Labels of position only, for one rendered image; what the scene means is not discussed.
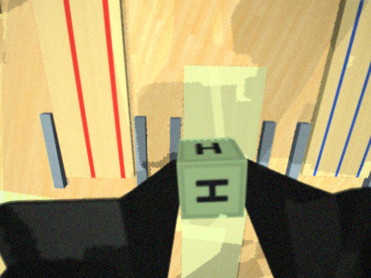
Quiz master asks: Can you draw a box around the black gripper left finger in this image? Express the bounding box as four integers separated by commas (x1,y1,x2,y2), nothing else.
0,159,180,278

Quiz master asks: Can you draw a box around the tan strip with blue lines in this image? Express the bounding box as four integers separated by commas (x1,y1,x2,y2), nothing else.
299,0,371,178

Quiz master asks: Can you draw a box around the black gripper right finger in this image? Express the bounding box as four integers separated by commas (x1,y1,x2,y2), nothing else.
245,159,371,278

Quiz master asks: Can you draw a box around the light green cube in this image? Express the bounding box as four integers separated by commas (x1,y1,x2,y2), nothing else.
177,137,248,220

